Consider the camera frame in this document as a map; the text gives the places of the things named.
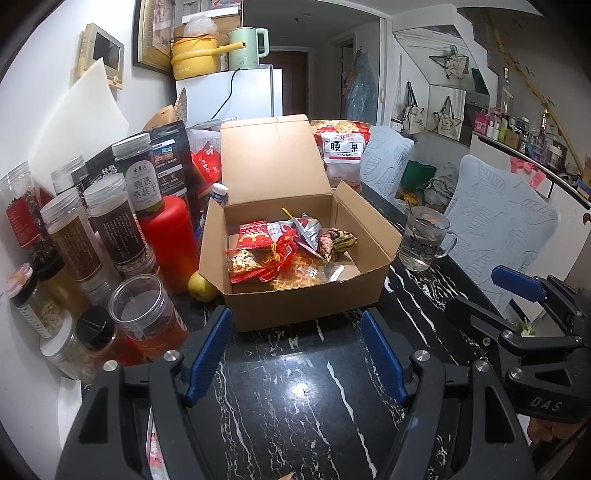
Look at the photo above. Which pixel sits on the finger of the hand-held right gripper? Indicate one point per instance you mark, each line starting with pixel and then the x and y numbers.
pixel 517 281
pixel 480 318

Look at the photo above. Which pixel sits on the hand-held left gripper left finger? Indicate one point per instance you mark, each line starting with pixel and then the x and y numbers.
pixel 207 355

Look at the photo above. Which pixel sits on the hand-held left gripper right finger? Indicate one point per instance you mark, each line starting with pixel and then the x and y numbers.
pixel 383 360

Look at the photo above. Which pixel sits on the red bordered nut packet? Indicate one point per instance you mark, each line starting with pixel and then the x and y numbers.
pixel 247 265

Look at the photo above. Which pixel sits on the red packet with yellow print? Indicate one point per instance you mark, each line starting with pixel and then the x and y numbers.
pixel 277 261

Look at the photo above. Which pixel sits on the clear waffle snack packet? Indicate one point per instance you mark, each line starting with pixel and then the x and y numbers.
pixel 300 273

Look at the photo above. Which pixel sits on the green brown snack packet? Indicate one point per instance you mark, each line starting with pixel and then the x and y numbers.
pixel 339 240

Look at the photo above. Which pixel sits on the plain red snack packet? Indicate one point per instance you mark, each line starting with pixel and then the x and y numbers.
pixel 288 240

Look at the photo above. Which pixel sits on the white snack packet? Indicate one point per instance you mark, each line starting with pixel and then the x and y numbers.
pixel 278 227

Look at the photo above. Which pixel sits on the brown cardboard box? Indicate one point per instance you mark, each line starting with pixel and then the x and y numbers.
pixel 272 157

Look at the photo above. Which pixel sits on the person's right hand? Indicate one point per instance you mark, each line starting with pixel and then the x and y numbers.
pixel 541 430

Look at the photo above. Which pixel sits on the small green scrap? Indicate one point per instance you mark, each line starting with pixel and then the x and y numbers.
pixel 525 328

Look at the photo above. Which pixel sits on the light blue padded chair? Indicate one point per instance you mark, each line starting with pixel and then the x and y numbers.
pixel 498 217
pixel 388 157

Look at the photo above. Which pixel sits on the yellow pear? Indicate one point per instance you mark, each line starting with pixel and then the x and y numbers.
pixel 201 286

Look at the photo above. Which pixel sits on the open clear plastic jar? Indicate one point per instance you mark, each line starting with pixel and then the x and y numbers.
pixel 143 318

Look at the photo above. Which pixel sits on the clear glass mug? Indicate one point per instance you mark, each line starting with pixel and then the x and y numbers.
pixel 422 244

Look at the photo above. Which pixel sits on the pink ribbon bow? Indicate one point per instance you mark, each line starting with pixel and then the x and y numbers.
pixel 526 168

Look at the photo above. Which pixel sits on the small jar with black lid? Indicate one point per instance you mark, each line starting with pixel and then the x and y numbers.
pixel 94 330

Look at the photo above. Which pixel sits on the black stirring straw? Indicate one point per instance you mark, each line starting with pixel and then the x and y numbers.
pixel 412 218

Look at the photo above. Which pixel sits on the red plastic canister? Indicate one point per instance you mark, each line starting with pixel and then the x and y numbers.
pixel 168 240

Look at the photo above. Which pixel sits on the pile of clothes and bags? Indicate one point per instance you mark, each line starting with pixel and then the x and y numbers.
pixel 438 184

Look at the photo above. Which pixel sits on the green bag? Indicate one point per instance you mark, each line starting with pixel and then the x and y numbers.
pixel 418 173

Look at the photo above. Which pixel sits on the short jar with white lid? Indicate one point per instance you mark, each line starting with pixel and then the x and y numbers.
pixel 60 350

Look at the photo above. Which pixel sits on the row of cosmetic bottles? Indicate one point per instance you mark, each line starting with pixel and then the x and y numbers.
pixel 521 129

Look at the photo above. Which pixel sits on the small white blue bottle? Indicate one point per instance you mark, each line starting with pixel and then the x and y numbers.
pixel 219 194

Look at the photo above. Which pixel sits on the dark filled jar grey lid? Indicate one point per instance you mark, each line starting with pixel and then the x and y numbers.
pixel 115 221

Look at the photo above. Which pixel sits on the brown filled jar grey lid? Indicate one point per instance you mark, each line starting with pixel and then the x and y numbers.
pixel 69 240

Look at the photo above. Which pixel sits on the small jar with pink lid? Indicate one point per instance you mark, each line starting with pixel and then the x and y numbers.
pixel 27 300

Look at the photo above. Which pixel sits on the tall jar with green label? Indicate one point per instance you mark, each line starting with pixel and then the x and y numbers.
pixel 138 175

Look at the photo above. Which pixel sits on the red snack bag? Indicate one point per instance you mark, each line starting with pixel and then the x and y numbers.
pixel 207 161

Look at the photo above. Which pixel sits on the beige tote bag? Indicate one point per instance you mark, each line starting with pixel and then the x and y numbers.
pixel 413 115

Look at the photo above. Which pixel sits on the black product box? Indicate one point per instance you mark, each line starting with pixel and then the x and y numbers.
pixel 171 161

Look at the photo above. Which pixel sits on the bamboo pole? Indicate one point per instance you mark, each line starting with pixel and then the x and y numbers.
pixel 531 81

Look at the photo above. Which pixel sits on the large red white nut bag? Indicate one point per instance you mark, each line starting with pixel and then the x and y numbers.
pixel 341 152

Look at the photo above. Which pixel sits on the clear jar with grey lid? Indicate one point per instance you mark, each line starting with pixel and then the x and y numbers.
pixel 69 173

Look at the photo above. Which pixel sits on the clear jar with red label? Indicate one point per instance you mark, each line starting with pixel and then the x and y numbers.
pixel 21 217

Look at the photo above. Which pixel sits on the brown paper bag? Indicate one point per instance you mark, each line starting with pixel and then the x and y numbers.
pixel 159 117

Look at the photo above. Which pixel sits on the blue hanging plastic bag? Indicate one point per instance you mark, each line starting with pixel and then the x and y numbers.
pixel 360 90

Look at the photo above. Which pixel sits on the round woven mat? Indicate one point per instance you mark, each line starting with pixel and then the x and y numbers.
pixel 181 106

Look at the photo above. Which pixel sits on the white refrigerator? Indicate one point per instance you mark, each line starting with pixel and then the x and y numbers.
pixel 251 92

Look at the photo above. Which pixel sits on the white foam board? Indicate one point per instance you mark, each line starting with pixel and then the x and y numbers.
pixel 87 110

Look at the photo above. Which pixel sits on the dark brown door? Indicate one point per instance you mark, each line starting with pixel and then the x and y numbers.
pixel 288 83

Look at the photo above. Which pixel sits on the yellow cooking pot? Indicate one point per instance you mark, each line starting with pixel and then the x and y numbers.
pixel 194 53

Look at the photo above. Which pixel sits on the light green electric kettle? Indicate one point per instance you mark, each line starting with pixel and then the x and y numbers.
pixel 244 46

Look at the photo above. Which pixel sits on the clear crumpled plastic bag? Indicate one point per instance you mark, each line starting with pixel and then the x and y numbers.
pixel 198 25

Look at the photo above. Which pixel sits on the cardboard carton on refrigerator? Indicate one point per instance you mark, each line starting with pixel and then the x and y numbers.
pixel 226 18

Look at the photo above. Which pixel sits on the beige wall intercom panel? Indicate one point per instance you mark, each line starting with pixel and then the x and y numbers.
pixel 101 53

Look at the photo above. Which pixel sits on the framed wall picture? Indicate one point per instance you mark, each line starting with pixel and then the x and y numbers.
pixel 150 34

